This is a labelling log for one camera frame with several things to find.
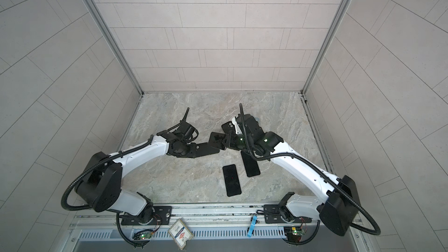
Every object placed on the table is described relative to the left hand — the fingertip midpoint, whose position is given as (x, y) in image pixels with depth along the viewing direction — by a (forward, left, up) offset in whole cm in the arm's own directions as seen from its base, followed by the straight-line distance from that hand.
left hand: (198, 151), depth 87 cm
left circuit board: (-34, +15, +1) cm, 37 cm away
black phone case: (+5, -10, +1) cm, 11 cm away
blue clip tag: (-31, -25, +1) cm, 40 cm away
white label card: (-33, +2, 0) cm, 34 cm away
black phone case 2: (+16, -15, -4) cm, 22 cm away
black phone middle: (-15, -17, -4) cm, 23 cm away
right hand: (-4, -12, +16) cm, 20 cm away
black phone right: (-6, -26, -2) cm, 27 cm away
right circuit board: (-33, -42, -3) cm, 53 cm away
